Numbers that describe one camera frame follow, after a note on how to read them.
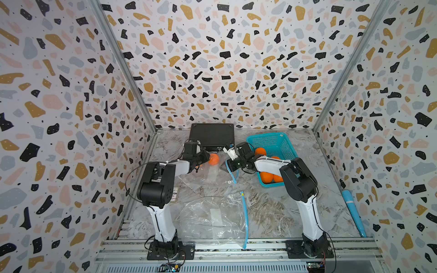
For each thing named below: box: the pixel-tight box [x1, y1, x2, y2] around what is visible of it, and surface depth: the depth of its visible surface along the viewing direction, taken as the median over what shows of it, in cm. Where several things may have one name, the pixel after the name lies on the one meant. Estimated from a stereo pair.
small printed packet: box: [169, 187, 180, 204], surface depth 91 cm
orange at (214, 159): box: [208, 152, 220, 166], surface depth 100 cm
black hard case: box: [188, 123, 236, 152], surface depth 119 cm
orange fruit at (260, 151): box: [254, 147, 267, 156], surface depth 105 cm
